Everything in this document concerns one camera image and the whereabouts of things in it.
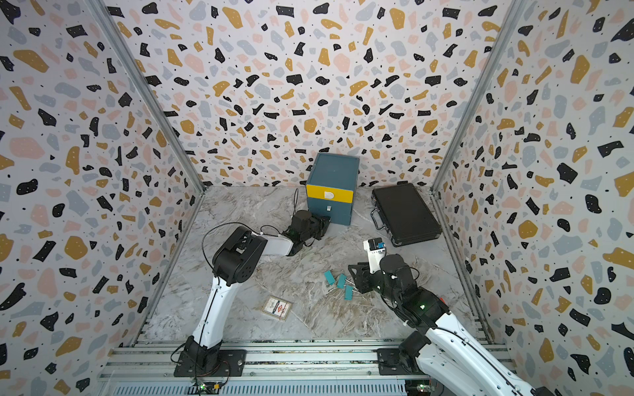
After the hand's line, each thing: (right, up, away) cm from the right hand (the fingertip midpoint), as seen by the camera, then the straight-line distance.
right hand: (353, 267), depth 74 cm
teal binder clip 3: (0, -12, +14) cm, 19 cm away
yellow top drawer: (-7, +23, +19) cm, 31 cm away
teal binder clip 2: (-3, -9, +18) cm, 20 cm away
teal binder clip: (-7, -8, +18) cm, 21 cm away
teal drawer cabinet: (-6, +29, +22) cm, 37 cm away
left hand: (-5, +15, +28) cm, 32 cm away
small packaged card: (-25, -16, +9) cm, 31 cm away
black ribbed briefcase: (+24, +16, +33) cm, 44 cm away
